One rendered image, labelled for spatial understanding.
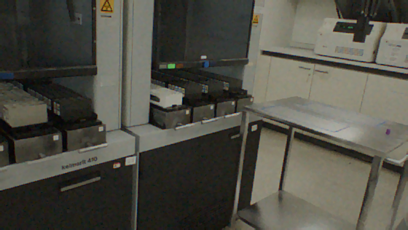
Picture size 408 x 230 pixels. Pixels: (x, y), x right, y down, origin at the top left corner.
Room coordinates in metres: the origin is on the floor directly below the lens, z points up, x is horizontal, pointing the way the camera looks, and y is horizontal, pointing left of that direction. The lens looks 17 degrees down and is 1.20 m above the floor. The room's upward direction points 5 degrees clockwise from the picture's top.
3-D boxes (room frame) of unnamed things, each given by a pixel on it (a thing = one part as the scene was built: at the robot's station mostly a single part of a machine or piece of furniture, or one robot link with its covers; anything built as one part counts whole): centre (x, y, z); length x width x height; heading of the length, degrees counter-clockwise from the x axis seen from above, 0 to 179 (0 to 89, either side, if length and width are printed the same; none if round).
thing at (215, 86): (1.62, -0.04, 0.85); 0.12 x 0.02 x 0.06; 137
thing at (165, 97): (1.46, 0.24, 0.83); 0.30 x 0.10 x 0.06; 48
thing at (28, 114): (0.99, 0.54, 0.85); 0.12 x 0.02 x 0.06; 138
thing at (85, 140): (1.26, 0.61, 0.78); 0.73 x 0.14 x 0.09; 48
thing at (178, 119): (1.55, 0.34, 0.78); 0.73 x 0.14 x 0.09; 48
